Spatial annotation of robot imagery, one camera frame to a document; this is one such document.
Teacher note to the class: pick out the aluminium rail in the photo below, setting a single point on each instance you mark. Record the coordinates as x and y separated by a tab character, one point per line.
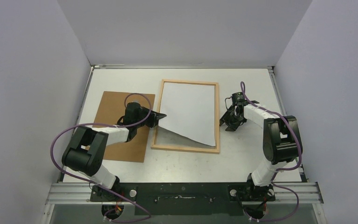
83	193

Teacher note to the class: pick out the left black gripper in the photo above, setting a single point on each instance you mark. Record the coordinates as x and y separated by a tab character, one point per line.
154	116

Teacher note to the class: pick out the colour photo print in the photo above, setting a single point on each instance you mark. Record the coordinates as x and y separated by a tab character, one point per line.
191	110

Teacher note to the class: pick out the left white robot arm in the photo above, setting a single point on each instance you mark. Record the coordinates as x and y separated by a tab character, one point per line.
86	148

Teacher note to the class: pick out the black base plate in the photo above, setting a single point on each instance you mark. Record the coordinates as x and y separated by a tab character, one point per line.
190	199

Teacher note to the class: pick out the wooden picture frame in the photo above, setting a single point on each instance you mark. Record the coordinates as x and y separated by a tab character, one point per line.
166	140

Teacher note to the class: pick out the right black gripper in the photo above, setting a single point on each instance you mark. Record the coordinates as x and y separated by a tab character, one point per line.
232	119

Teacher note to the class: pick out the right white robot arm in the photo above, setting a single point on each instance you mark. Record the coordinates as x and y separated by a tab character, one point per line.
281	143

